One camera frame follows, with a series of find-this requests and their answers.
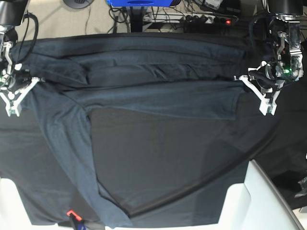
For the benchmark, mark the round grey floor base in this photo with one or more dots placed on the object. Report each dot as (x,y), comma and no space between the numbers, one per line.
(78,4)

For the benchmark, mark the white foam block left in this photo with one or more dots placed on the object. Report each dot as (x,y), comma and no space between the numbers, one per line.
(13,215)

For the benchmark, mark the white foam block right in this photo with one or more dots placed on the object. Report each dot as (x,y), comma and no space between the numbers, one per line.
(255,204)

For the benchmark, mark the white foam block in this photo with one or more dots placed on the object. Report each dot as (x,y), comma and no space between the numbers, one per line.
(13,215)
(255,204)

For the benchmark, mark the blue plastic box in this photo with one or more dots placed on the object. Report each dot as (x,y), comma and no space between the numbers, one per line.
(141,3)

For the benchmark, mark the orange blue clamp bottom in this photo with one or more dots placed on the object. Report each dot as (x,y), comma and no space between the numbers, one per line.
(76,221)

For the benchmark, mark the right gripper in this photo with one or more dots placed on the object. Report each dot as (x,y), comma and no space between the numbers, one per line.
(15,83)

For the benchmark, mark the white power strip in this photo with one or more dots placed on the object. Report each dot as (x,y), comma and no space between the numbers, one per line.
(206,18)

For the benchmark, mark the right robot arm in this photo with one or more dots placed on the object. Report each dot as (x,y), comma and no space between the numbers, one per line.
(13,13)

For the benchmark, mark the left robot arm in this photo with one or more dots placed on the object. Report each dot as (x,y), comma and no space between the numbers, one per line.
(276,10)

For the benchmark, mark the black stand column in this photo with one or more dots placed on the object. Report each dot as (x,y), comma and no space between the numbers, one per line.
(136,15)

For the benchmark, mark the black table cloth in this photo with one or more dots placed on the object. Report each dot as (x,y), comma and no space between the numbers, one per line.
(277,142)

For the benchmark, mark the dark grey T-shirt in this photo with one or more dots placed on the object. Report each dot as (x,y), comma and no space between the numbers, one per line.
(133,122)

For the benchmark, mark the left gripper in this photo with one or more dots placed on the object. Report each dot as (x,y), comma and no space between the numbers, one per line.
(280,49)

